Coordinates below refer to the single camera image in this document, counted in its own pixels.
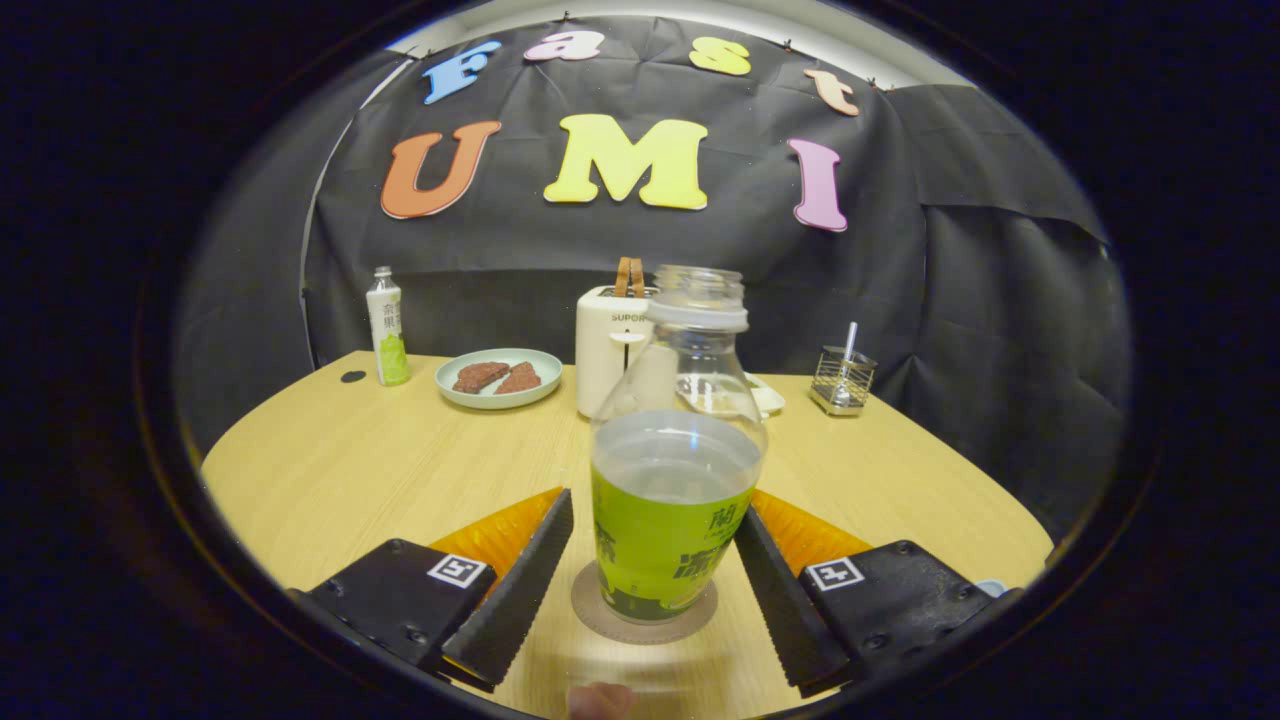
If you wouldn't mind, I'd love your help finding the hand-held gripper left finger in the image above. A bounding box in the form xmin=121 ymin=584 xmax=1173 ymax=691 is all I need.
xmin=290 ymin=487 xmax=576 ymax=693

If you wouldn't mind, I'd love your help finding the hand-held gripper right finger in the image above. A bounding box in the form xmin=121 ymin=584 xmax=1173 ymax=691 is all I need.
xmin=733 ymin=490 xmax=1023 ymax=698

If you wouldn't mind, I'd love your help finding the round brown coaster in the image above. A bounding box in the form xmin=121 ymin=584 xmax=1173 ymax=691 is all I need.
xmin=571 ymin=560 xmax=719 ymax=646

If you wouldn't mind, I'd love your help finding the green label juice bottle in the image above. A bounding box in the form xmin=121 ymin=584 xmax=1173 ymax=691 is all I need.
xmin=590 ymin=265 xmax=769 ymax=625

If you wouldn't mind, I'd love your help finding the slim white green bottle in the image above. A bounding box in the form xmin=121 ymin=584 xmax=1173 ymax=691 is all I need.
xmin=366 ymin=266 xmax=412 ymax=388

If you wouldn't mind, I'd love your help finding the pale green plate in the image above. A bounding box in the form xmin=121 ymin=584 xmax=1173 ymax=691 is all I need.
xmin=434 ymin=348 xmax=564 ymax=411

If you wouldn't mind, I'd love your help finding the white divided tray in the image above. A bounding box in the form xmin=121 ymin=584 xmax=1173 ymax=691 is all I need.
xmin=680 ymin=372 xmax=786 ymax=419

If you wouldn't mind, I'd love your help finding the wooden table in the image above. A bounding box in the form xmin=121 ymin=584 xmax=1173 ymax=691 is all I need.
xmin=200 ymin=350 xmax=1056 ymax=719

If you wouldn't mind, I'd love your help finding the white toaster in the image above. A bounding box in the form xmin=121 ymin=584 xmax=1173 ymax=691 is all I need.
xmin=575 ymin=285 xmax=681 ymax=420

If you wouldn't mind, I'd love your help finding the wire mesh holder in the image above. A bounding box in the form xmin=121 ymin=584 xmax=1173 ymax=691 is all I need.
xmin=810 ymin=345 xmax=879 ymax=417

